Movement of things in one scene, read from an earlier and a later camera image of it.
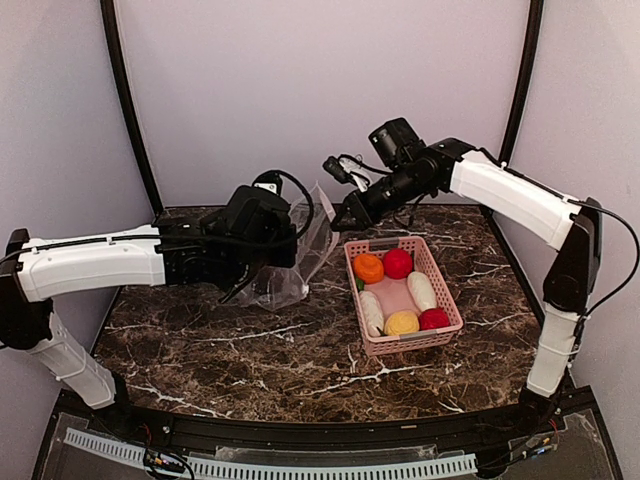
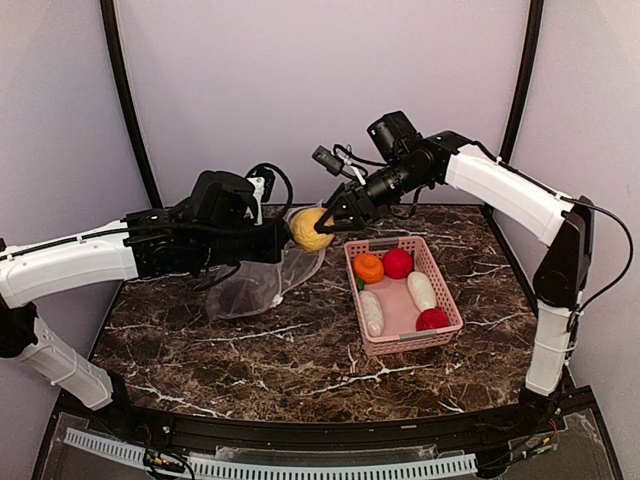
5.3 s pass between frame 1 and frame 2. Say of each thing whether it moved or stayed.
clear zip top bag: moved
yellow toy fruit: moved
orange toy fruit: stayed
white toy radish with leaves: stayed
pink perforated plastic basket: stayed
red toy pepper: stayed
